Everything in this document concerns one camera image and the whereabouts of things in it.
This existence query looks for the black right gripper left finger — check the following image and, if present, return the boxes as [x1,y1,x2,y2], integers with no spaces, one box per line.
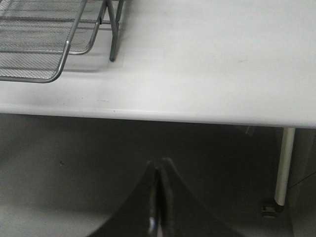
[90,161,158,237]

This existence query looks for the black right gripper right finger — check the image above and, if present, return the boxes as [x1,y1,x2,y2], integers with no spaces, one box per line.
[159,158,241,237]

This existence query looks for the silver mesh three-tier rack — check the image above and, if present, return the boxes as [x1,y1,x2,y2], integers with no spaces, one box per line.
[0,0,123,83]

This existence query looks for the white table leg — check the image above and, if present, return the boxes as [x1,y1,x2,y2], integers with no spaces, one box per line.
[261,127,296,218]

